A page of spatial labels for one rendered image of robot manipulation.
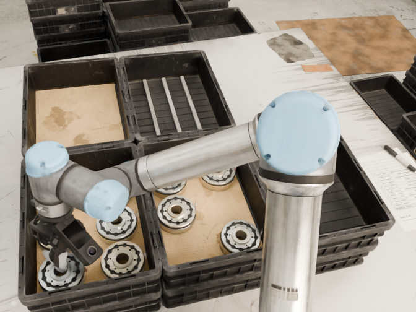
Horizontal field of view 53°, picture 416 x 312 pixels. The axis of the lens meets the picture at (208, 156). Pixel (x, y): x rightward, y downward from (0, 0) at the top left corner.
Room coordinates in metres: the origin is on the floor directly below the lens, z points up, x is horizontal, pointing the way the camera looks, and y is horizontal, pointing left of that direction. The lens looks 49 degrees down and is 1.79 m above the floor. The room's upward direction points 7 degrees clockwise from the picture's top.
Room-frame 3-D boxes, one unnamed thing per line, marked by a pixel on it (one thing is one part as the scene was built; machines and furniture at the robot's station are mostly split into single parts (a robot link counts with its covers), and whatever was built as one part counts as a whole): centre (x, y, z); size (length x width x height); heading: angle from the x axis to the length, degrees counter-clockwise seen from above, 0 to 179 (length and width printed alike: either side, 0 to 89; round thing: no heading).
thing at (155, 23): (2.01, 0.41, 0.37); 0.40 x 0.30 x 0.45; 116
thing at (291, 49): (1.69, -0.31, 0.71); 0.22 x 0.19 x 0.01; 26
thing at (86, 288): (0.54, 0.27, 0.92); 0.40 x 0.30 x 0.02; 21
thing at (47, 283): (0.41, 0.30, 0.86); 0.10 x 0.10 x 0.01
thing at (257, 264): (0.64, -0.01, 0.87); 0.40 x 0.30 x 0.11; 21
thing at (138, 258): (0.46, 0.17, 0.86); 0.10 x 0.10 x 0.01
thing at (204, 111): (1.02, 0.13, 0.87); 0.40 x 0.30 x 0.11; 21
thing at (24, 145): (0.91, 0.41, 0.92); 0.40 x 0.30 x 0.02; 21
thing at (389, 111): (1.83, -0.95, 0.26); 0.40 x 0.30 x 0.23; 26
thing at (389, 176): (0.94, -0.68, 0.70); 0.33 x 0.23 x 0.01; 26
